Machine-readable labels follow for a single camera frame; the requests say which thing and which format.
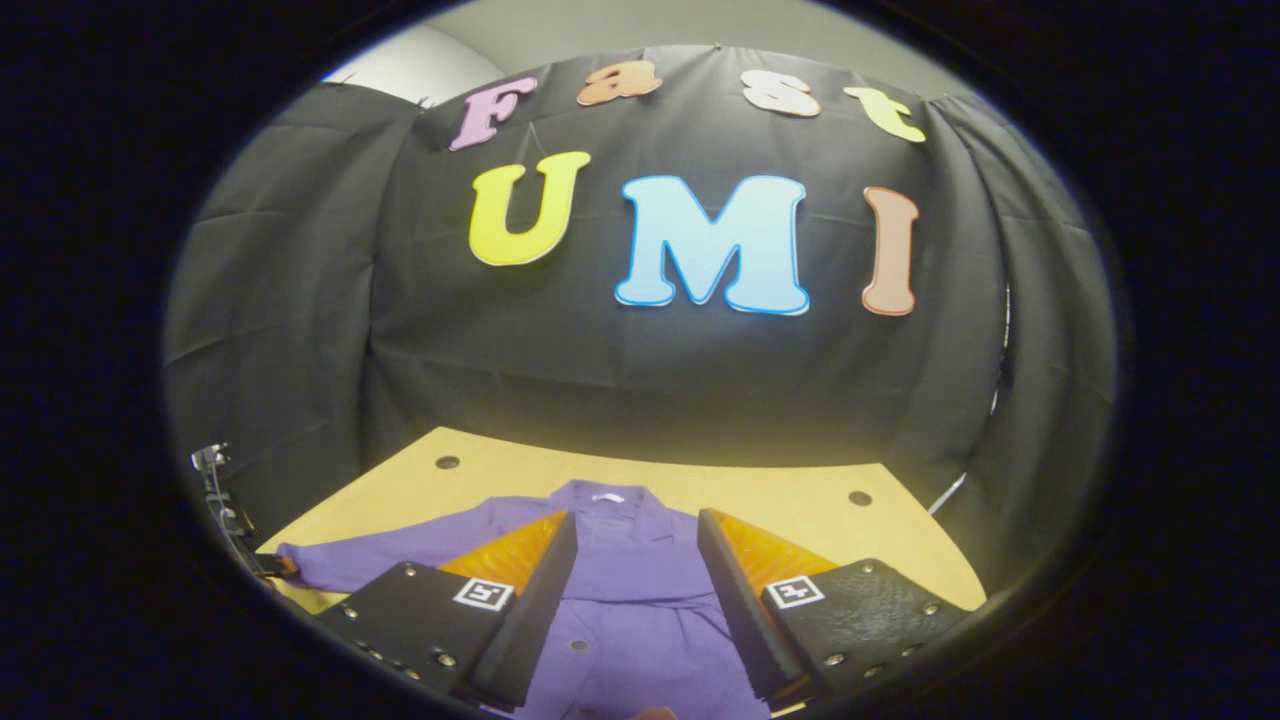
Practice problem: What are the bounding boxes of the black backdrop cloth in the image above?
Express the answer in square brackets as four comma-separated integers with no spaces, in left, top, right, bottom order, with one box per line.
[165,45,1116,591]

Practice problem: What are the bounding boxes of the purple button shirt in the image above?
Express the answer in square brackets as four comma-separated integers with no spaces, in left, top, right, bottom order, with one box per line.
[275,480,771,720]

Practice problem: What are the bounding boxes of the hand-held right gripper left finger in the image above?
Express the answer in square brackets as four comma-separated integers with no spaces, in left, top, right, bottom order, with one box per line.
[310,510,581,713]

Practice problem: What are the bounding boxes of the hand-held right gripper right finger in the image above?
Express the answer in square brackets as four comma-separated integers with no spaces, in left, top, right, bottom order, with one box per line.
[697,507,971,713]

